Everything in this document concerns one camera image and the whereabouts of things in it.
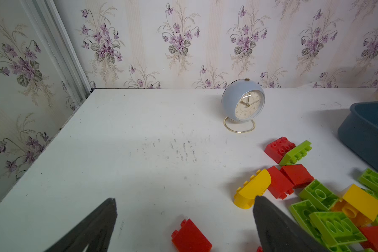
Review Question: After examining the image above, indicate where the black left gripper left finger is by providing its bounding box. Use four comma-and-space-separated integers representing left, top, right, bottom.
47, 198, 117, 252

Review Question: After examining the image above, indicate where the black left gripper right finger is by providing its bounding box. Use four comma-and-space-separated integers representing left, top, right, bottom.
253, 196, 328, 252

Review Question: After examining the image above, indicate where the red lego brick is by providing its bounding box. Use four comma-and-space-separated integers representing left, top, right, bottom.
264, 137, 296, 164
267, 167, 294, 199
171, 219, 212, 252
280, 164, 315, 189
359, 226, 378, 252

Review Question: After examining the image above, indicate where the yellow curved lego brick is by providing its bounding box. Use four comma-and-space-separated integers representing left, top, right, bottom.
233, 169, 272, 210

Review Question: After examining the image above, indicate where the blue round alarm clock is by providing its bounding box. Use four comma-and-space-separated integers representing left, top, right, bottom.
221, 78, 266, 134

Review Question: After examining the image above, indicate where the dark teal plastic bin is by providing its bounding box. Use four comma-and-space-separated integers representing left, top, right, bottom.
338, 101, 378, 172

